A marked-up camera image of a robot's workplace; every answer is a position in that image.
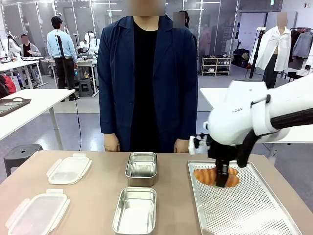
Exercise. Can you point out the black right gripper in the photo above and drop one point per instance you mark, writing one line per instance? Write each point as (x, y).
(223, 152)

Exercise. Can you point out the white clear plastic lid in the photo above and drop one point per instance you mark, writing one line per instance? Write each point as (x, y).
(36, 213)
(69, 170)

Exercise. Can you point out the person's left forearm navy sleeve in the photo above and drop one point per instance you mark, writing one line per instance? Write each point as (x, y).
(189, 110)

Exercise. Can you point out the person's right forearm navy sleeve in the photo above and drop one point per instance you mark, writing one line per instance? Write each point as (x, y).
(107, 107)

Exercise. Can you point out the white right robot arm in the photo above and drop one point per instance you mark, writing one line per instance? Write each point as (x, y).
(237, 117)

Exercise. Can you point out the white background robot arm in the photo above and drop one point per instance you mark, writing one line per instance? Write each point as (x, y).
(90, 42)

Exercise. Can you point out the rectangular stainless steel container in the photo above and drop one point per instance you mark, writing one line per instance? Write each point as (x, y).
(134, 211)
(141, 169)

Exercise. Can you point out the person's left hand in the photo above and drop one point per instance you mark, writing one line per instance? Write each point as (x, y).
(181, 146)

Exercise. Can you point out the person's right hand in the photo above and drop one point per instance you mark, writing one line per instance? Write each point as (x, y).
(111, 142)

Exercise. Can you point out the perforated metal baking tray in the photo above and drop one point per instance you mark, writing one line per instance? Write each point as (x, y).
(244, 208)

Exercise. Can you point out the white shoe rack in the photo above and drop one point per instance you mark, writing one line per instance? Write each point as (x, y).
(216, 66)

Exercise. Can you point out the person in navy coat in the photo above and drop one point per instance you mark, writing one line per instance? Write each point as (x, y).
(146, 85)

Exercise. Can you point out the mannequin with white shirt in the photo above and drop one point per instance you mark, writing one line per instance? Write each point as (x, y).
(274, 51)

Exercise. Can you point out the clothes rack with garments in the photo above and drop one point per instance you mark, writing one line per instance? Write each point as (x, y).
(302, 46)

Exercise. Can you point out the person with dark hair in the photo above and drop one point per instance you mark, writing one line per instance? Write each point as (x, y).
(184, 27)

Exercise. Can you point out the grey step stool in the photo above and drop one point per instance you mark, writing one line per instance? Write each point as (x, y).
(86, 87)

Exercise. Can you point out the black plastic stool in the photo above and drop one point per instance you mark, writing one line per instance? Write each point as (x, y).
(20, 156)

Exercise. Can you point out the white side table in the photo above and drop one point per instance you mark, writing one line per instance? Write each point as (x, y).
(31, 107)

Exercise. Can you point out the man in light blue shirt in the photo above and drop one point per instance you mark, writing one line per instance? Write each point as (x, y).
(61, 49)

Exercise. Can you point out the brown wooden tray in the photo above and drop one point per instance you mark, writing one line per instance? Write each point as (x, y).
(12, 105)

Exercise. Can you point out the seated person in grey hoodie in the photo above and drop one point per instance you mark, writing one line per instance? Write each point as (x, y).
(29, 49)

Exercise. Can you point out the white background desk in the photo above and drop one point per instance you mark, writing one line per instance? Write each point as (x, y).
(17, 66)

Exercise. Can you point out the white humanoid background robot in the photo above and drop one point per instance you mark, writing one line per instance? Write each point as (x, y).
(12, 45)

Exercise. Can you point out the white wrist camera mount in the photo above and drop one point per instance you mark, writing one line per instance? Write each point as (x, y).
(196, 145)

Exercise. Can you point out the black camera tripod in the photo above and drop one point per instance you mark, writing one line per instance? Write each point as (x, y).
(65, 73)

